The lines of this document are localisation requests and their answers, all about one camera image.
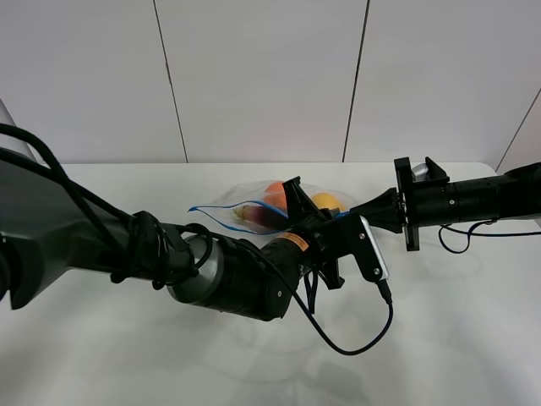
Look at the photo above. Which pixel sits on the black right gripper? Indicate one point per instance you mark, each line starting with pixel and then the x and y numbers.
pixel 423 205

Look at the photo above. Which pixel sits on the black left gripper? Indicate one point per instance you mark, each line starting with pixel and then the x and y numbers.
pixel 329 236

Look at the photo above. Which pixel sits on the clear zip bag blue zipper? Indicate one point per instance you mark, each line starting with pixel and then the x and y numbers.
pixel 252 194

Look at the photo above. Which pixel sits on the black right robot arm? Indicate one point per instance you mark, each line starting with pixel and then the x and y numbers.
pixel 513 195

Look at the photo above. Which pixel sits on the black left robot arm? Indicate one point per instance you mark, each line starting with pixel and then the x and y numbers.
pixel 50 225

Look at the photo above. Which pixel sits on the yellow lemon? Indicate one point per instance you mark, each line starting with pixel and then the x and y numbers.
pixel 325 200

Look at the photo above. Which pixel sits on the orange fruit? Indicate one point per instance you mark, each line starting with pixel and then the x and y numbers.
pixel 275 196

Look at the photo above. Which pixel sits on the purple eggplant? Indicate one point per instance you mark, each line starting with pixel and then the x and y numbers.
pixel 262 216

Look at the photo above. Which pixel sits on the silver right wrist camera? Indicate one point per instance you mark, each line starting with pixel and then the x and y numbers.
pixel 429 172

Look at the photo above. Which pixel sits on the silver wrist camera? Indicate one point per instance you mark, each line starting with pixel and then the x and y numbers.
pixel 367 253
pixel 429 172

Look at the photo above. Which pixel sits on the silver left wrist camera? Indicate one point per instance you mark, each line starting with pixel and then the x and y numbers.
pixel 367 253

